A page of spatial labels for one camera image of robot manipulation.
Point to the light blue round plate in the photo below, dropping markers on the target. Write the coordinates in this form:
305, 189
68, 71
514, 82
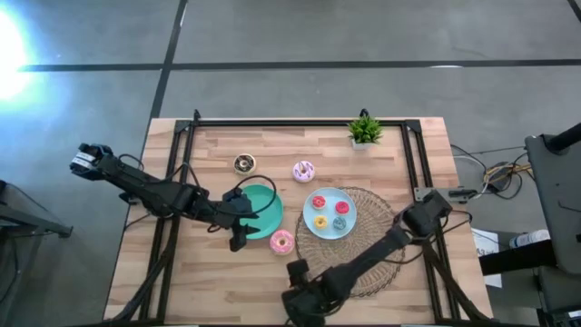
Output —
330, 213

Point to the black flat bar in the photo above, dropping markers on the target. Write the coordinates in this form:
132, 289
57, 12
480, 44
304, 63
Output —
517, 258

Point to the grey metal mounting plate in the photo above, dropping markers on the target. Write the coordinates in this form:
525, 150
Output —
420, 193

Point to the black metal stand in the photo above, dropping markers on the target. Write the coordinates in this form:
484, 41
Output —
36, 224

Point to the small blue frosted donut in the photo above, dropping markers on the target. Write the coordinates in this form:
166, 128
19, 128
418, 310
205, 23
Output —
343, 226

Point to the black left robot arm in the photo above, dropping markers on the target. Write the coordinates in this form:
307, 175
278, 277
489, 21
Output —
150, 193

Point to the white plastic bottle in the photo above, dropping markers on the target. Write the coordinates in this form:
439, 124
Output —
528, 238

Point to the white paper sheet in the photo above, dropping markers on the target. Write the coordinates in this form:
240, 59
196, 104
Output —
483, 240

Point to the grey cart panel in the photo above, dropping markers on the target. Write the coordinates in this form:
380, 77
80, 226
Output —
554, 195

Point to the round woven placemat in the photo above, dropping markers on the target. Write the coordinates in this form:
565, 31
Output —
313, 254

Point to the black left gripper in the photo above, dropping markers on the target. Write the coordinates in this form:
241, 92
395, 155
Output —
229, 213

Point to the big chocolate frosted donut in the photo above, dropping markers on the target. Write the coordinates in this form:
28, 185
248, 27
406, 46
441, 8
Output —
251, 169

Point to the small red frosted donut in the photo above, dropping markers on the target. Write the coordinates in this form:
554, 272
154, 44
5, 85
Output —
346, 210

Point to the black aluminium table frame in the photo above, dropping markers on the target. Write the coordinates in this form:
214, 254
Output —
295, 123

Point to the small pink frosted donut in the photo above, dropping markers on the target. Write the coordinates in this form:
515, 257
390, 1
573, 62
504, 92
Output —
315, 199

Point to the big pink frosted donut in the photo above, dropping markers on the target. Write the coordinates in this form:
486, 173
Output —
288, 247

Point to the big lilac frosted donut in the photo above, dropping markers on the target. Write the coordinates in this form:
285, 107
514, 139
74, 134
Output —
310, 176

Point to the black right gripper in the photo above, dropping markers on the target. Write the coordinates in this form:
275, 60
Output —
306, 302

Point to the green plant in white pot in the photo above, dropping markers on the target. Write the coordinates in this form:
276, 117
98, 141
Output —
365, 129

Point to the black pole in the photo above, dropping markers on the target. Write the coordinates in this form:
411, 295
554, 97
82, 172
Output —
565, 136

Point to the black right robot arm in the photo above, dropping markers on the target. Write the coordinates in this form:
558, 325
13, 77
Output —
386, 240

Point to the green round plate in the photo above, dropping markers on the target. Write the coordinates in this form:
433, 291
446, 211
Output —
268, 218

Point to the small yellow frosted donut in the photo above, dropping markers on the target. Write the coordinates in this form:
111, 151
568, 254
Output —
324, 225

